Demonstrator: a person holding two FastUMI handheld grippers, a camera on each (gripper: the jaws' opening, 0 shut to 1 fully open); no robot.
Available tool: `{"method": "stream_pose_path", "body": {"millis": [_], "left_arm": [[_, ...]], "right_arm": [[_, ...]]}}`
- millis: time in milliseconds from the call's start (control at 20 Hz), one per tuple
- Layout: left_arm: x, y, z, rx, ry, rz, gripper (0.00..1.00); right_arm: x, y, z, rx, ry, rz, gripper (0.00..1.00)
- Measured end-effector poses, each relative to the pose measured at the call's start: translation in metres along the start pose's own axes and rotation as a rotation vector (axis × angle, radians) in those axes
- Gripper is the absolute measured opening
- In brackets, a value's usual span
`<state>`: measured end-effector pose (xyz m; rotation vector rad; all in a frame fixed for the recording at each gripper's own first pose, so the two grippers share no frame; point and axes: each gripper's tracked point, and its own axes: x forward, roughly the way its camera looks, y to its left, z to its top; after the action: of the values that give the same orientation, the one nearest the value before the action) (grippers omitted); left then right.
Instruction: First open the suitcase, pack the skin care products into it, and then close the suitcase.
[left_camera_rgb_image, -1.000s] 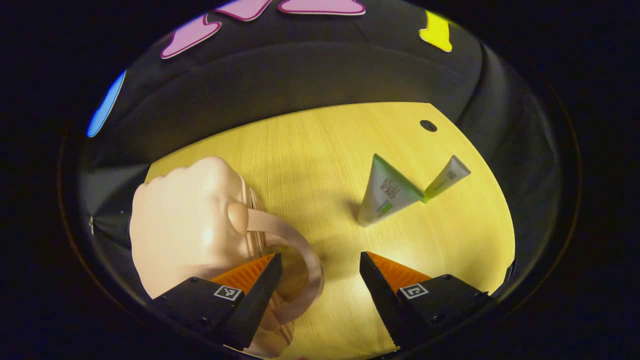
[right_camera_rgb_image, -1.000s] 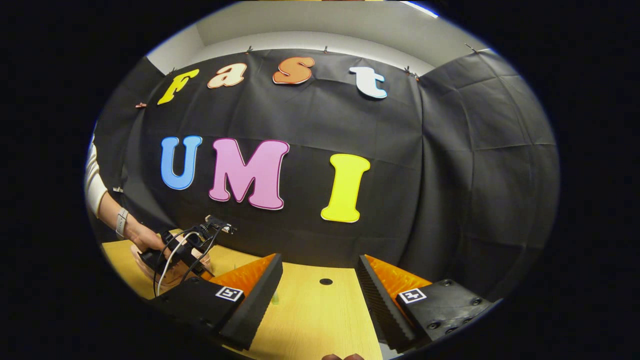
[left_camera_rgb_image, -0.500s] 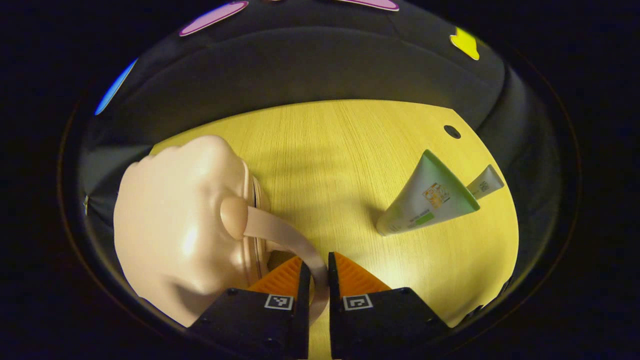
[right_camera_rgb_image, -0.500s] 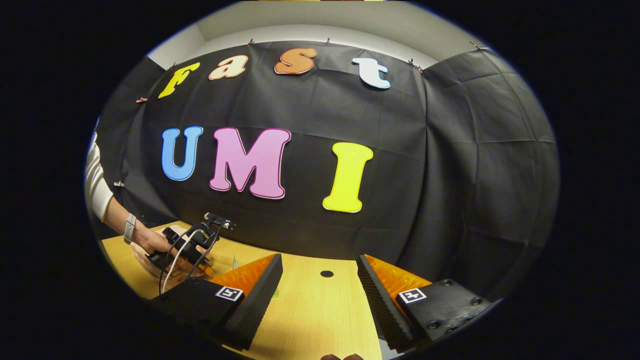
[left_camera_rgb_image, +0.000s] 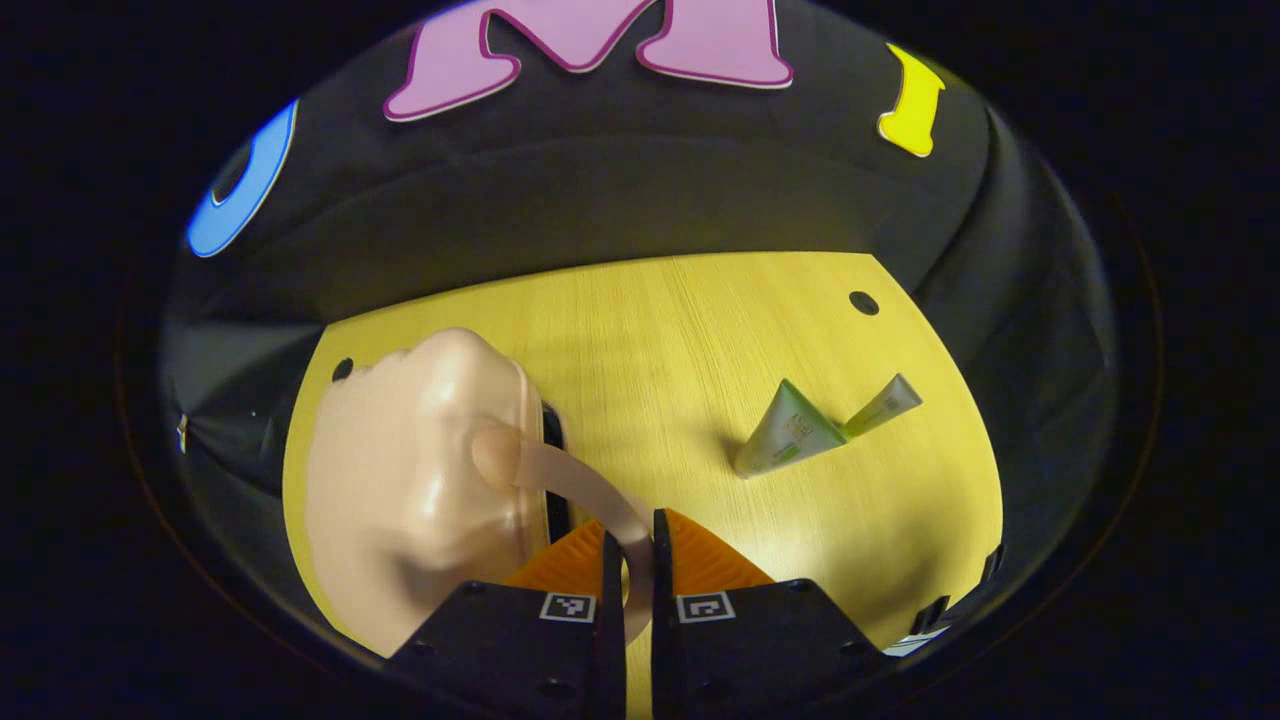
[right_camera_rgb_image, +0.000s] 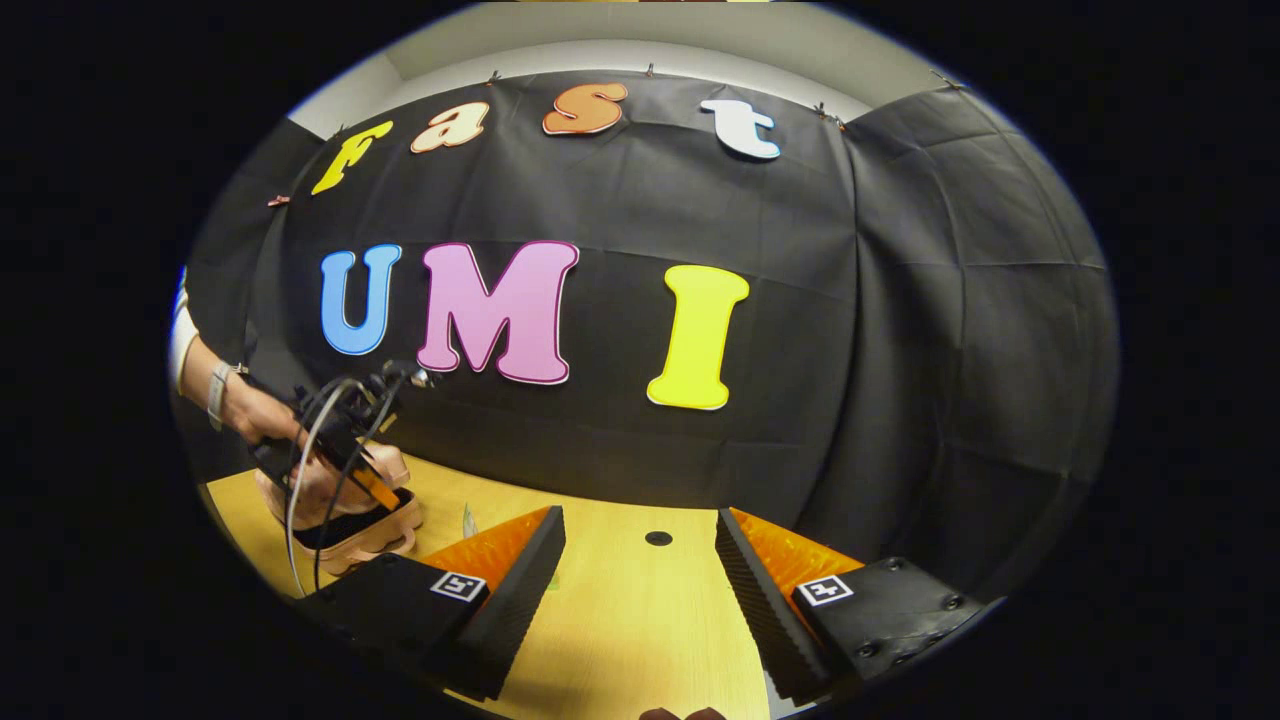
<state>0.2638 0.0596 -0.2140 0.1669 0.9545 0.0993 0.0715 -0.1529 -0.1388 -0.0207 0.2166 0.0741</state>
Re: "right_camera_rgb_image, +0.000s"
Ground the silver wristwatch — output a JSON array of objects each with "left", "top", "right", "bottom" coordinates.
[{"left": 206, "top": 360, "right": 249, "bottom": 433}]

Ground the pink suitcase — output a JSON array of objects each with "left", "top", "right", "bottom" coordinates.
[{"left": 253, "top": 443, "right": 426, "bottom": 578}]

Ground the black backdrop cloth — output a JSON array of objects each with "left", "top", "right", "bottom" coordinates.
[{"left": 170, "top": 68, "right": 1121, "bottom": 606}]

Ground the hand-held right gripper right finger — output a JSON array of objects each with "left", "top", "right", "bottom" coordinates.
[{"left": 714, "top": 508, "right": 1004, "bottom": 703}]

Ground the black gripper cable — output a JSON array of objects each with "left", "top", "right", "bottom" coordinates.
[{"left": 312, "top": 376, "right": 406, "bottom": 593}]

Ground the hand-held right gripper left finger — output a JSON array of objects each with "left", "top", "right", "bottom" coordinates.
[{"left": 295, "top": 506, "right": 567, "bottom": 703}]

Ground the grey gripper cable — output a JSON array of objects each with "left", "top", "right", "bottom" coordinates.
[{"left": 284, "top": 377, "right": 361, "bottom": 598}]

